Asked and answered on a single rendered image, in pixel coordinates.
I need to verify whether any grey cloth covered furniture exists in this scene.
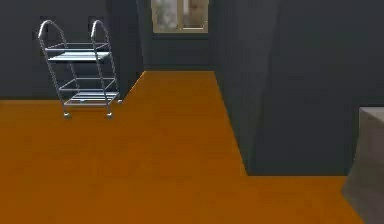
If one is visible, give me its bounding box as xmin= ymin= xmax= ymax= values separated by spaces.
xmin=340 ymin=106 xmax=384 ymax=224

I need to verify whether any silver metal serving cart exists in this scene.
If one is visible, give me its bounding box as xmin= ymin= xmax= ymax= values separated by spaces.
xmin=37 ymin=19 xmax=124 ymax=120

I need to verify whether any window with beige frame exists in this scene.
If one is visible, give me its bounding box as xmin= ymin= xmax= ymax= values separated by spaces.
xmin=150 ymin=0 xmax=210 ymax=34

